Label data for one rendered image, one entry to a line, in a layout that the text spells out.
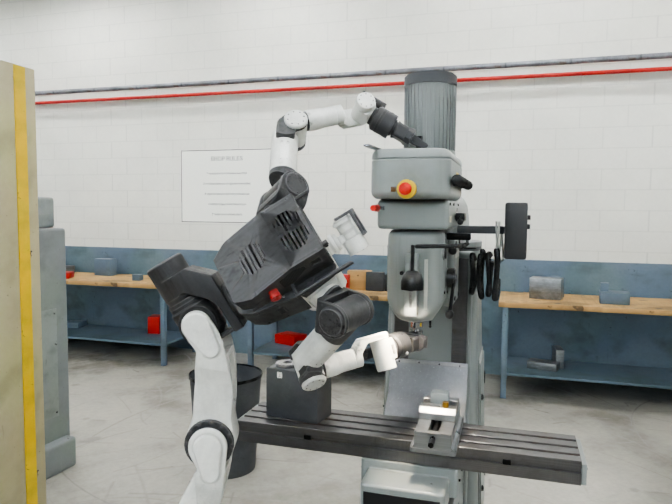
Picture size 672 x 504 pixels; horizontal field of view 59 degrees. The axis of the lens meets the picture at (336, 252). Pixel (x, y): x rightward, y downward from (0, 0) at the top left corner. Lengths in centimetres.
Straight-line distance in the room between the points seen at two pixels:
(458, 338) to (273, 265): 114
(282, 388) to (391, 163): 94
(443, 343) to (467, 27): 452
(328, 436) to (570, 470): 81
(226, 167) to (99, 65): 213
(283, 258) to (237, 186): 546
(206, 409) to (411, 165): 96
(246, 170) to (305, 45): 153
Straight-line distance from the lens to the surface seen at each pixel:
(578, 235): 632
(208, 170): 719
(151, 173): 759
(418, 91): 231
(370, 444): 220
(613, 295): 575
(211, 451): 182
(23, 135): 295
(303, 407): 227
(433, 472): 217
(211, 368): 176
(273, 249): 159
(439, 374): 254
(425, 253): 202
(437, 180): 189
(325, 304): 160
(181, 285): 175
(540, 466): 215
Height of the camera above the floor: 170
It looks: 4 degrees down
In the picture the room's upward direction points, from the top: straight up
